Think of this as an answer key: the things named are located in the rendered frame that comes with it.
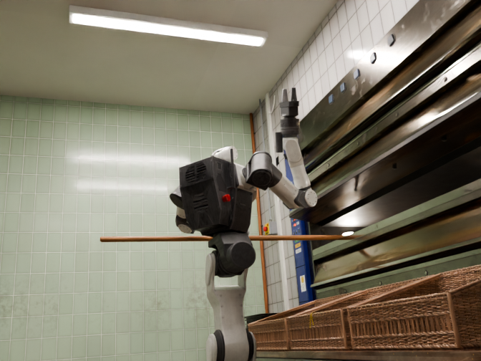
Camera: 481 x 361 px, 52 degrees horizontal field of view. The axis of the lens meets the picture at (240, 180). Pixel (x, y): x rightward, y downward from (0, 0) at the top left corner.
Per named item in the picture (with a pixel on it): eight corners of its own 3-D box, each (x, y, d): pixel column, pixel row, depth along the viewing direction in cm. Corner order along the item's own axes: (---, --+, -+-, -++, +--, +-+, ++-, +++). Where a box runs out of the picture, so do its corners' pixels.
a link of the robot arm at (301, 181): (308, 162, 229) (321, 201, 231) (293, 165, 237) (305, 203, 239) (293, 168, 222) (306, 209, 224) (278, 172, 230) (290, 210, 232)
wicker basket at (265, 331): (321, 345, 307) (316, 299, 315) (372, 344, 256) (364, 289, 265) (248, 351, 291) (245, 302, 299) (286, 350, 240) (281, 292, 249)
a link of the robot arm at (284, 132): (300, 127, 224) (300, 152, 225) (298, 127, 235) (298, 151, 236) (275, 127, 224) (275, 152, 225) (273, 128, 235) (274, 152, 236)
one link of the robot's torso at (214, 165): (230, 223, 197) (224, 140, 208) (169, 238, 216) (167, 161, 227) (271, 232, 220) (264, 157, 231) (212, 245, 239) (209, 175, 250)
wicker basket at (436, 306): (454, 342, 199) (440, 272, 208) (587, 337, 149) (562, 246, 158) (349, 350, 183) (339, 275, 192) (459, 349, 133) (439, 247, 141)
